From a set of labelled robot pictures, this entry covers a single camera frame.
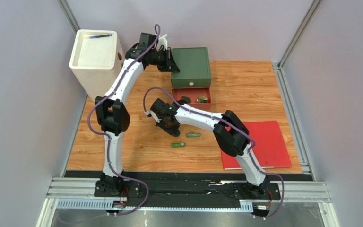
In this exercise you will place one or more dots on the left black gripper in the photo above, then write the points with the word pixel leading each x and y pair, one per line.
pixel 169 65

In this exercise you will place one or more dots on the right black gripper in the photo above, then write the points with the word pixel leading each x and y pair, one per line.
pixel 169 124

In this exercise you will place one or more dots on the green top drawer unit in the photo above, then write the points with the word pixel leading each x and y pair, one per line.
pixel 194 68

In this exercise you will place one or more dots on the black round ball sponge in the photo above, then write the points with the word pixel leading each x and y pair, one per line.
pixel 186 99

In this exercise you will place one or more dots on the red drawer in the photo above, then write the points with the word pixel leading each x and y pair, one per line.
pixel 193 94

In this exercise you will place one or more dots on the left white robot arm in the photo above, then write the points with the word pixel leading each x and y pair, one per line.
pixel 111 111

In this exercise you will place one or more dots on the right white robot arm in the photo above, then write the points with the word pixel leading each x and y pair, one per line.
pixel 229 131

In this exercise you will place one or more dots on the white drawer cabinet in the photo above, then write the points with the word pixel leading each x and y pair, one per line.
pixel 96 63

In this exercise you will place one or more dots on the dark blue pen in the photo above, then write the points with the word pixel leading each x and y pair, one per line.
pixel 100 36

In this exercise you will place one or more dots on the red folder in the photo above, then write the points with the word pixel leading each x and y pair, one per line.
pixel 270 149

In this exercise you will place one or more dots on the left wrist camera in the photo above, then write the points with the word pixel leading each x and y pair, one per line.
pixel 164 39

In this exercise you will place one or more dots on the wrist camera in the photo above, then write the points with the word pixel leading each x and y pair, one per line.
pixel 164 39
pixel 150 113

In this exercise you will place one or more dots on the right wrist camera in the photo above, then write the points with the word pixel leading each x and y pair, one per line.
pixel 150 113

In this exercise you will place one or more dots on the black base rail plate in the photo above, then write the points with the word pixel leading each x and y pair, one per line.
pixel 171 190

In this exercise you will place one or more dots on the aluminium frame rail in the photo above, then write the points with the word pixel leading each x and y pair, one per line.
pixel 296 189

